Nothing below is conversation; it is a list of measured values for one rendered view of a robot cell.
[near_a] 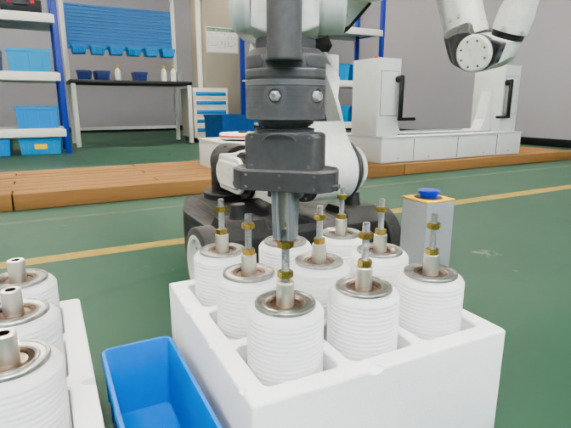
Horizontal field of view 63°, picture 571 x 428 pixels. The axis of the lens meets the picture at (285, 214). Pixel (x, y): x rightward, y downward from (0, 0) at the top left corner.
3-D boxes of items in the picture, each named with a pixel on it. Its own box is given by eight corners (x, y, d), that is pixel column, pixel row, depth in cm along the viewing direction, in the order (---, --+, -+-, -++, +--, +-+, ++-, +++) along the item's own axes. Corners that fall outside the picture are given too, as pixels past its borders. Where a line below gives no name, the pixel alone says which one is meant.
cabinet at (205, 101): (183, 139, 648) (180, 88, 632) (215, 138, 670) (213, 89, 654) (195, 143, 599) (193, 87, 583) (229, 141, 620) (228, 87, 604)
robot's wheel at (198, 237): (186, 290, 125) (183, 219, 120) (204, 287, 127) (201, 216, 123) (212, 320, 108) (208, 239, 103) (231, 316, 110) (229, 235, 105)
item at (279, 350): (242, 454, 57) (239, 319, 53) (255, 405, 66) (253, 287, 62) (320, 460, 56) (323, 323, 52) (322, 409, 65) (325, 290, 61)
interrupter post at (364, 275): (376, 290, 62) (377, 267, 61) (363, 294, 61) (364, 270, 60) (364, 284, 64) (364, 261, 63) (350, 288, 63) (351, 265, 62)
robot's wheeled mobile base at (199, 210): (157, 237, 165) (150, 143, 158) (285, 221, 189) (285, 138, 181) (220, 304, 111) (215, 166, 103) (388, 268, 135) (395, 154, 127)
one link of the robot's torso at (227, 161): (216, 189, 153) (214, 149, 149) (270, 185, 162) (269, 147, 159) (240, 201, 135) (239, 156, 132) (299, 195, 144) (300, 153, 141)
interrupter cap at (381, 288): (404, 292, 61) (404, 287, 61) (362, 306, 57) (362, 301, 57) (364, 275, 67) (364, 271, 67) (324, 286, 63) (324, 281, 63)
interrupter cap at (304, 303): (249, 318, 54) (249, 312, 54) (259, 292, 61) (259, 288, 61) (314, 321, 53) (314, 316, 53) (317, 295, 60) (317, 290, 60)
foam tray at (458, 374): (173, 372, 87) (168, 283, 83) (347, 329, 104) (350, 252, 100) (254, 545, 53) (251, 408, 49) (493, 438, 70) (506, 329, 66)
